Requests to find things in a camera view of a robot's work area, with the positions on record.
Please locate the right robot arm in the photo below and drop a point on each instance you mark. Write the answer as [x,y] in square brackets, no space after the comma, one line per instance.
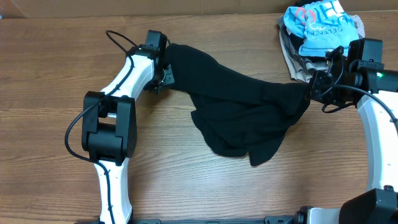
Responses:
[360,80]

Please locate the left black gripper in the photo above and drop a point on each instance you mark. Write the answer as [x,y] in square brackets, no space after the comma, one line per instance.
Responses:
[168,80]

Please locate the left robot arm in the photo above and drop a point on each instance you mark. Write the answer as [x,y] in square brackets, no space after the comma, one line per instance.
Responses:
[109,128]

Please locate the grey folded garment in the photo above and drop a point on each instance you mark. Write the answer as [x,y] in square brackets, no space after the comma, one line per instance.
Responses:
[291,44]

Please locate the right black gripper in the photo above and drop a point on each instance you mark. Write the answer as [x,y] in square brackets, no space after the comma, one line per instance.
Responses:
[318,77]

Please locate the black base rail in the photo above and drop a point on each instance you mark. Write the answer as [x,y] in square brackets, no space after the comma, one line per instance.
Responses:
[286,219]

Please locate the beige folded garment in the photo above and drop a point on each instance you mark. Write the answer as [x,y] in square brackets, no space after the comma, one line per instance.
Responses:
[306,75]

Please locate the black polo shirt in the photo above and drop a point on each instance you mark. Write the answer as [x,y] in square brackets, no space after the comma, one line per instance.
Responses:
[237,115]

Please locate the light blue printed t-shirt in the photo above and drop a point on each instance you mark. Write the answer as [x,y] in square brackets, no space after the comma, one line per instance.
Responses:
[323,26]

